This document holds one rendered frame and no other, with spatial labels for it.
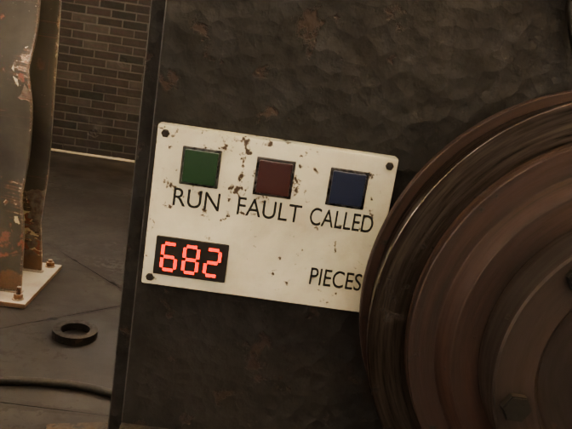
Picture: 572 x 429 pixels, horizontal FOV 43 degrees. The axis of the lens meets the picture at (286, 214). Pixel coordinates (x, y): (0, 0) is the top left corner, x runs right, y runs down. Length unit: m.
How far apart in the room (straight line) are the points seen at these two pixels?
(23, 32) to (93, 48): 3.62
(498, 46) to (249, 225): 0.33
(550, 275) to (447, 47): 0.30
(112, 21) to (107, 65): 0.40
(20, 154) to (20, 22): 0.56
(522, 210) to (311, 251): 0.25
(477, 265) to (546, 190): 0.09
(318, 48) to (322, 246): 0.21
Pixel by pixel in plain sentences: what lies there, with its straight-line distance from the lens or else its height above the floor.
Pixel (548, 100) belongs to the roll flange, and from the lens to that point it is 0.75.
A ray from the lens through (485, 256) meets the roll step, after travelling 0.66.
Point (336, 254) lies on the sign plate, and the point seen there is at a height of 1.12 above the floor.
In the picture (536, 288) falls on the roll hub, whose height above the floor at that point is 1.18.
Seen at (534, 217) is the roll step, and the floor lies 1.23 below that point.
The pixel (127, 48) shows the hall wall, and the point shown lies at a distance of 6.87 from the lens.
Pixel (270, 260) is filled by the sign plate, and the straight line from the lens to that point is 0.80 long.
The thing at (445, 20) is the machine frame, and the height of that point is 1.39.
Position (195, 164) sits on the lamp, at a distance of 0.78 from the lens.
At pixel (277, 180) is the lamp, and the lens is 0.78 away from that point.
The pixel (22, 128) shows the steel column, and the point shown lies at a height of 0.79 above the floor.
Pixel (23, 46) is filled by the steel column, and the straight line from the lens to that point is 3.34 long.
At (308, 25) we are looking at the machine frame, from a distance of 0.79.
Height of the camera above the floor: 1.35
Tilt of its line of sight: 14 degrees down
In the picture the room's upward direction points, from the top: 9 degrees clockwise
